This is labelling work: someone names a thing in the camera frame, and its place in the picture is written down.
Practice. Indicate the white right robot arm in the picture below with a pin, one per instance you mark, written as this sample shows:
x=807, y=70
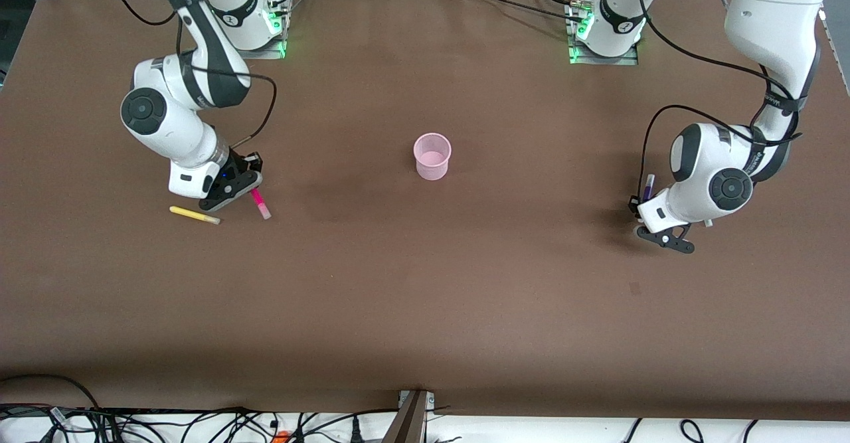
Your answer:
x=172, y=131

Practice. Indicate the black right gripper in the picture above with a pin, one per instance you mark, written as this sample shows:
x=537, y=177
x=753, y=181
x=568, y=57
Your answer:
x=241, y=164

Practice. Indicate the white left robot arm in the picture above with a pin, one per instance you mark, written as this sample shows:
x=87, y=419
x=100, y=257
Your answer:
x=770, y=18

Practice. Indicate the pink plastic cup holder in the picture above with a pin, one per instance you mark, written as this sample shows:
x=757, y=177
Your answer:
x=431, y=167

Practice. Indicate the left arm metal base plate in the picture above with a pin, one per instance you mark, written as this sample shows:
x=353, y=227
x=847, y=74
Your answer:
x=604, y=61

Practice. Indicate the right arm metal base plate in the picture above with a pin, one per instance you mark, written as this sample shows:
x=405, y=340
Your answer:
x=259, y=54

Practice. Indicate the aluminium post with bracket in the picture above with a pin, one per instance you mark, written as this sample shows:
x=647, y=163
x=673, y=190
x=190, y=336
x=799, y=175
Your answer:
x=412, y=423

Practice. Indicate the pink marker pen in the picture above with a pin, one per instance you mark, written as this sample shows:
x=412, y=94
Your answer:
x=262, y=207

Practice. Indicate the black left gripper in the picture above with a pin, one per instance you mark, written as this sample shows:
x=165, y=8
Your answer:
x=635, y=203

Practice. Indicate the yellow marker pen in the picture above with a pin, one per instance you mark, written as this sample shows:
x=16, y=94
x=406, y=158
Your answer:
x=192, y=214

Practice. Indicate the purple marker pen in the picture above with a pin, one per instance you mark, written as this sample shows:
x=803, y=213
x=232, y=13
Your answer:
x=649, y=187

